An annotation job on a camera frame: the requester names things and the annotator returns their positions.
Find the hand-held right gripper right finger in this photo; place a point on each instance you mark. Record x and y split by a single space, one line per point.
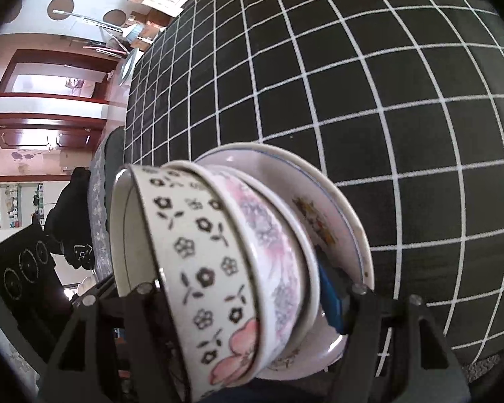
332 302

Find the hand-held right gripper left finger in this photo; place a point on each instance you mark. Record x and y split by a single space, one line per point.
143 336

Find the plain white plate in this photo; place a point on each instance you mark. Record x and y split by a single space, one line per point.
368 266

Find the cream white bowl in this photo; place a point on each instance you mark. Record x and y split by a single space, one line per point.
264 239

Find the bowl with black flower pattern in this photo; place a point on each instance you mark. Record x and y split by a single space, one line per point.
201 260

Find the black cloth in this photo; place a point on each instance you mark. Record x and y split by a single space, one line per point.
67 214

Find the grey printed chair cover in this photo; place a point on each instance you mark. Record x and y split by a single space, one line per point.
105 201

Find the black white grid tablecloth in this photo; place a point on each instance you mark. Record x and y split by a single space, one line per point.
361 71

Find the white mop bucket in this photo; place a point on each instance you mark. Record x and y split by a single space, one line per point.
128 67

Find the white mop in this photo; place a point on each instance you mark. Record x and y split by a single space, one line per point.
88 19

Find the white wall shelf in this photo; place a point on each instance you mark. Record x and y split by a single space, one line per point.
12 205

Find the red wooden doorway frame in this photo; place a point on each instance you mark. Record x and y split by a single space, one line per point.
8 71

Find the brown round wall disc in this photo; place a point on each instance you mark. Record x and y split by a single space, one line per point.
61 7
113 17

